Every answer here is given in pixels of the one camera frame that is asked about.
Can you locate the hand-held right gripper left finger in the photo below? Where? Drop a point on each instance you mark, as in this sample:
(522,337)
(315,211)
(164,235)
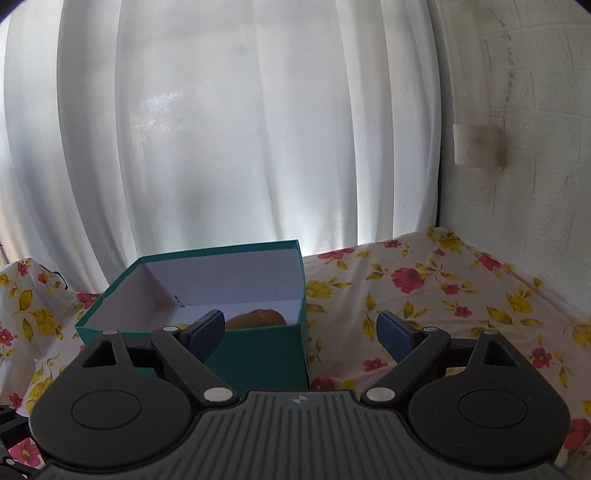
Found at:
(205,334)

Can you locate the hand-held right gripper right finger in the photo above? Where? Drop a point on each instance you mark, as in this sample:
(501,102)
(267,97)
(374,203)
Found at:
(395,334)

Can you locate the brown kiwi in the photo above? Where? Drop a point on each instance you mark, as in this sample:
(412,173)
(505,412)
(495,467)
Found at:
(258,319)

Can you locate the teal cardboard box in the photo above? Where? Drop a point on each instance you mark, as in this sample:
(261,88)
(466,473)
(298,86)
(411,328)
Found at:
(258,355)

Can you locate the floral tablecloth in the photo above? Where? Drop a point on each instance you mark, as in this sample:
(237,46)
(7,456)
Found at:
(415,295)

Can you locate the white curtain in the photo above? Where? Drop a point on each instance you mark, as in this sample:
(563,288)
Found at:
(231,138)

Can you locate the beige wall fixture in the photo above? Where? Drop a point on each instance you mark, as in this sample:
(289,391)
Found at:
(478,145)

